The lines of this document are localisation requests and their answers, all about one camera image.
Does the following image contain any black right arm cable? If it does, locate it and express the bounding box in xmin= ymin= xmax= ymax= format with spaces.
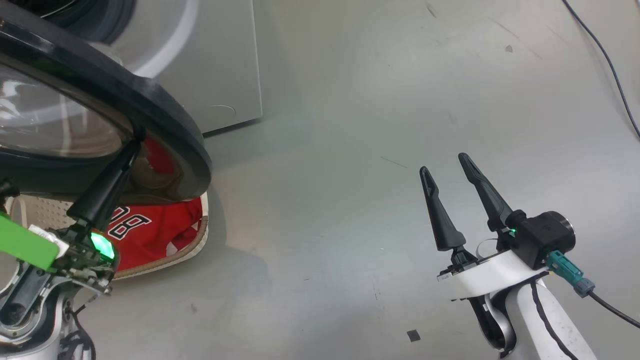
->
xmin=530 ymin=282 xmax=571 ymax=360

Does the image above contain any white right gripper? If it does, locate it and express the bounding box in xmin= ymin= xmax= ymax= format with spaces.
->
xmin=419 ymin=152 xmax=551 ymax=301

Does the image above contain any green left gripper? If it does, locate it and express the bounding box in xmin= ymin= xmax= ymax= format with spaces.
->
xmin=0 ymin=140 xmax=141 ymax=296

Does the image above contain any white front-load washing machine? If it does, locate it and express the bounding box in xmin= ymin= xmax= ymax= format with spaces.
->
xmin=0 ymin=0 xmax=263 ymax=136

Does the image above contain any cream perforated basket brown rim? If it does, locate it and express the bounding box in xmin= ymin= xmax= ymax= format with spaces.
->
xmin=2 ymin=192 xmax=210 ymax=281

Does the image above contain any red and white jersey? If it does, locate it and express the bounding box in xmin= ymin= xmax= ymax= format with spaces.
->
xmin=107 ymin=137 xmax=203 ymax=273

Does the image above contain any black round glass washer door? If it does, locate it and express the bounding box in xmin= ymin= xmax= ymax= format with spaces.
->
xmin=0 ymin=15 xmax=213 ymax=206

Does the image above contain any teal plug with black cable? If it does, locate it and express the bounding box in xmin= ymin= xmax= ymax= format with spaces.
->
xmin=546 ymin=250 xmax=640 ymax=330

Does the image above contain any thin black floor cable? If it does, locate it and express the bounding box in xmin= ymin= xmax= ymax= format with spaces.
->
xmin=562 ymin=0 xmax=640 ymax=140

